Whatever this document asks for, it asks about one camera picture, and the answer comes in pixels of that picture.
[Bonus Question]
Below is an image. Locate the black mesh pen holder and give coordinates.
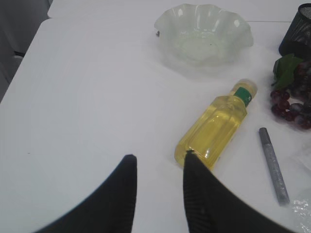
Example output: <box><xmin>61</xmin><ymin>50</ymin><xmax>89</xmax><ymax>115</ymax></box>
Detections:
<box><xmin>278</xmin><ymin>3</ymin><xmax>311</xmax><ymax>60</ymax></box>

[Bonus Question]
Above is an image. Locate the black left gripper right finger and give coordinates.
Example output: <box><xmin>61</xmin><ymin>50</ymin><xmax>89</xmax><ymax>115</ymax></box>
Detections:
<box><xmin>183</xmin><ymin>152</ymin><xmax>300</xmax><ymax>233</ymax></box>

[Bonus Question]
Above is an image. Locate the silver glitter pen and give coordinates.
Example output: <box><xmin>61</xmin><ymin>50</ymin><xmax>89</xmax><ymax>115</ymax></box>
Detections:
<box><xmin>259</xmin><ymin>127</ymin><xmax>290</xmax><ymax>206</ymax></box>

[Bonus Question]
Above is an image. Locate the pale green wavy glass plate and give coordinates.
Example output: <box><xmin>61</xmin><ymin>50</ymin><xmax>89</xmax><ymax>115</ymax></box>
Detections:
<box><xmin>154</xmin><ymin>3</ymin><xmax>254</xmax><ymax>79</ymax></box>

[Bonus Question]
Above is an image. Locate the purple grape bunch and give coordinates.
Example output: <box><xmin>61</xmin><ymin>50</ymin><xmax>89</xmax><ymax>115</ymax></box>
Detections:
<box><xmin>270</xmin><ymin>54</ymin><xmax>311</xmax><ymax>130</ymax></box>

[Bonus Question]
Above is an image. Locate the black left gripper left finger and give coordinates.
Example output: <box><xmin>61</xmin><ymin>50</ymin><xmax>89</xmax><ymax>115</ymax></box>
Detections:
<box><xmin>39</xmin><ymin>155</ymin><xmax>137</xmax><ymax>233</ymax></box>

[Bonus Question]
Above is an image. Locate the clear plastic sheet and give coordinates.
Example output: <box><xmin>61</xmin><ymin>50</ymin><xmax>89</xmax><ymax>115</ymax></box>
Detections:
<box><xmin>290</xmin><ymin>143</ymin><xmax>311</xmax><ymax>233</ymax></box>

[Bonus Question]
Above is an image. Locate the yellow tea bottle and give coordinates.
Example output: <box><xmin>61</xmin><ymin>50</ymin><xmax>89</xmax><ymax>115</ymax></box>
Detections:
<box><xmin>174</xmin><ymin>79</ymin><xmax>258</xmax><ymax>170</ymax></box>

